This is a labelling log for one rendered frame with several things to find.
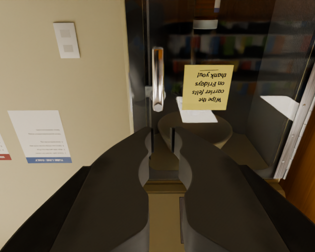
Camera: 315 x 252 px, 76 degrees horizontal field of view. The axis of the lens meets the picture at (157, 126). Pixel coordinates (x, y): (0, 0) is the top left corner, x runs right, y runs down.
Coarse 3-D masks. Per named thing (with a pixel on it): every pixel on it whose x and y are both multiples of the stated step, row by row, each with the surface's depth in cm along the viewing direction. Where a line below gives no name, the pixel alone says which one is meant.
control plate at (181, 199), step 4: (180, 200) 42; (180, 204) 42; (180, 208) 41; (180, 212) 41; (180, 216) 41; (180, 220) 41; (180, 224) 41; (180, 228) 40; (180, 232) 40; (180, 236) 40
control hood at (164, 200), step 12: (156, 192) 43; (168, 192) 43; (180, 192) 43; (156, 204) 42; (168, 204) 42; (156, 216) 41; (168, 216) 41; (156, 228) 41; (168, 228) 41; (156, 240) 40; (168, 240) 40; (180, 240) 40
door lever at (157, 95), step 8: (152, 48) 25; (160, 48) 25; (152, 56) 26; (160, 56) 26; (152, 64) 26; (160, 64) 26; (152, 72) 27; (160, 72) 27; (152, 80) 27; (160, 80) 27; (152, 88) 28; (160, 88) 28; (152, 96) 29; (160, 96) 28; (152, 104) 29; (160, 104) 29
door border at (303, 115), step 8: (312, 72) 32; (312, 80) 32; (312, 88) 33; (304, 96) 34; (312, 96) 34; (304, 104) 34; (296, 112) 35; (304, 112) 35; (296, 120) 36; (304, 120) 36; (296, 128) 37; (288, 136) 38; (296, 136) 38; (288, 144) 38; (296, 144) 38; (288, 152) 39; (280, 160) 40; (288, 160) 40; (280, 168) 41; (288, 168) 41; (280, 176) 42
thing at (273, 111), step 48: (144, 0) 27; (192, 0) 27; (240, 0) 27; (288, 0) 27; (144, 48) 30; (192, 48) 30; (240, 48) 30; (288, 48) 30; (144, 96) 34; (240, 96) 34; (288, 96) 34; (240, 144) 38
